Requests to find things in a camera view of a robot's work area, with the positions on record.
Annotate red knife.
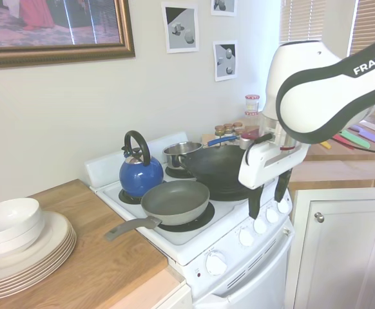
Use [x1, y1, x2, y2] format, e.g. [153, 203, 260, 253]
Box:
[332, 133, 355, 149]

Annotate glass jar red lid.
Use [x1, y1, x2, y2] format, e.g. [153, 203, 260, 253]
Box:
[245, 94, 261, 113]
[244, 111, 262, 126]

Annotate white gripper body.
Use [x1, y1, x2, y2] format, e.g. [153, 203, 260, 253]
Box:
[238, 138, 311, 190]

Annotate purple knife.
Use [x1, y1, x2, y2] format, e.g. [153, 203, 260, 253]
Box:
[349, 124, 375, 140]

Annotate white bowl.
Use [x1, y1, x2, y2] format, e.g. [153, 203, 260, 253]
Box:
[0, 230, 44, 258]
[0, 197, 43, 238]
[0, 218, 44, 248]

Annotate gold framed painting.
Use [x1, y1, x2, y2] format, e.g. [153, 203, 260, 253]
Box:
[0, 0, 136, 70]

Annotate green knife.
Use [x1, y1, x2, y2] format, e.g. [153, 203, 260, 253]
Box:
[340, 129, 371, 149]

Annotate steel saucepan blue handle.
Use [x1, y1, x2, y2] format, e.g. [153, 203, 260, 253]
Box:
[162, 135, 240, 170]

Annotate small grey shapes paper print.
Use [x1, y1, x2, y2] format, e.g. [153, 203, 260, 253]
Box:
[210, 0, 238, 17]

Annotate medium grey shapes paper print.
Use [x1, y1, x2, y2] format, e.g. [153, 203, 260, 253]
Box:
[212, 40, 239, 82]

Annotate grey frying pan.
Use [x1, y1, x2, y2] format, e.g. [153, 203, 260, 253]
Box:
[103, 179, 211, 242]

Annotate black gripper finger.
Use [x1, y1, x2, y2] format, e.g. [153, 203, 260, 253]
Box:
[247, 183, 265, 220]
[274, 169, 292, 203]

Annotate white stove burner knob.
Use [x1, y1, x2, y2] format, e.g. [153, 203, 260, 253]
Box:
[253, 217, 268, 235]
[276, 198, 291, 214]
[265, 208, 280, 225]
[238, 227, 255, 247]

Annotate cream base cabinet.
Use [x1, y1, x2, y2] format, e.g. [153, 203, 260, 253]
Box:
[157, 283, 193, 309]

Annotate white electric stove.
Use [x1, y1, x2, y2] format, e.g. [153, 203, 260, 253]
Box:
[84, 131, 296, 309]

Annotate large white oven knob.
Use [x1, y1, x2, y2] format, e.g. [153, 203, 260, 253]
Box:
[206, 250, 228, 276]

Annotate white cabinet with door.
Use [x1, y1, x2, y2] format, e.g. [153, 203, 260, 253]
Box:
[287, 188, 375, 309]

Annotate black stove burner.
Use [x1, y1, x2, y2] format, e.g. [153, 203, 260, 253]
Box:
[206, 185, 251, 203]
[118, 188, 145, 205]
[164, 165, 197, 180]
[157, 201, 216, 233]

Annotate white oven door handle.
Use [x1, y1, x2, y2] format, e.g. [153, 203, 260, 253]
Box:
[216, 227, 296, 300]

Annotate cream dinner plate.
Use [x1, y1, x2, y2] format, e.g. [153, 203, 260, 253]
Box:
[0, 238, 77, 296]
[0, 227, 75, 280]
[0, 211, 73, 276]
[0, 234, 77, 290]
[0, 243, 78, 302]
[0, 230, 75, 285]

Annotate blue kettle black handle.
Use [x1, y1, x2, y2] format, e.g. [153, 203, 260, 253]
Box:
[119, 130, 165, 198]

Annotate black wok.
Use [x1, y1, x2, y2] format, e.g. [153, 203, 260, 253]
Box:
[177, 145, 253, 198]

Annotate large grey shapes paper print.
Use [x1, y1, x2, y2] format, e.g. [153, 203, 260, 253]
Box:
[160, 1, 200, 54]

